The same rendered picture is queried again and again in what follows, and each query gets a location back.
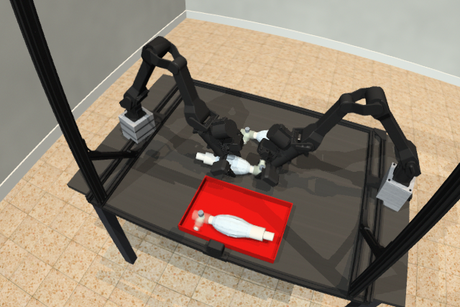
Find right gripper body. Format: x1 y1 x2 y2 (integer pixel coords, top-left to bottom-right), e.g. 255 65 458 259
261 148 291 187

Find red tray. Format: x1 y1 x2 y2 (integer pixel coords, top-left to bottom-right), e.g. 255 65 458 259
178 175 293 264

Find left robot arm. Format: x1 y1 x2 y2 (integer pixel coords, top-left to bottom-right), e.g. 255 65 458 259
119 36 244 154

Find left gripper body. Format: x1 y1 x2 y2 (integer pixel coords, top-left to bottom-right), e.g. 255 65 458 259
207 139 230 176

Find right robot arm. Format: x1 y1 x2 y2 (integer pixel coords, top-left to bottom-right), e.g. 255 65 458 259
257 86 421 187

